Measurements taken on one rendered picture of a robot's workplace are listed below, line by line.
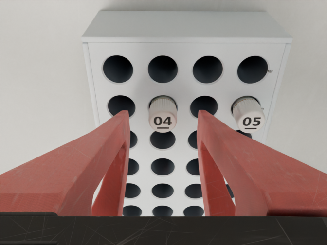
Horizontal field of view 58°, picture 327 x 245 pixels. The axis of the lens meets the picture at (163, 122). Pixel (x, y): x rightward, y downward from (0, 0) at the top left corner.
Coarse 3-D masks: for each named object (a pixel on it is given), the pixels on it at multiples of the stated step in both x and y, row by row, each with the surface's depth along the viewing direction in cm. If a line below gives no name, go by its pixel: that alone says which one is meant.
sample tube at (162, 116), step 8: (160, 96) 13; (152, 104) 13; (160, 104) 13; (168, 104) 13; (152, 112) 13; (160, 112) 12; (168, 112) 12; (176, 112) 13; (152, 120) 13; (160, 120) 13; (168, 120) 13; (176, 120) 13; (152, 128) 13; (160, 128) 13; (168, 128) 13
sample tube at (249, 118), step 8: (248, 96) 13; (240, 104) 13; (248, 104) 13; (256, 104) 13; (240, 112) 13; (248, 112) 12; (256, 112) 12; (240, 120) 13; (248, 120) 13; (256, 120) 13; (264, 120) 13; (240, 128) 13; (248, 128) 13; (256, 128) 13
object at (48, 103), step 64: (0, 0) 14; (64, 0) 14; (128, 0) 14; (192, 0) 14; (256, 0) 14; (320, 0) 14; (0, 64) 16; (64, 64) 16; (320, 64) 16; (0, 128) 19; (64, 128) 19; (320, 128) 19
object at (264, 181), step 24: (216, 120) 11; (216, 144) 9; (240, 144) 8; (264, 144) 8; (216, 168) 11; (240, 168) 7; (264, 168) 6; (288, 168) 6; (312, 168) 6; (216, 192) 11; (240, 192) 7; (264, 192) 5; (288, 192) 5; (312, 192) 5; (312, 216) 5
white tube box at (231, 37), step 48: (96, 48) 12; (144, 48) 12; (192, 48) 12; (240, 48) 12; (288, 48) 12; (96, 96) 13; (144, 96) 13; (192, 96) 13; (240, 96) 13; (144, 144) 15; (192, 144) 15; (144, 192) 17; (192, 192) 18
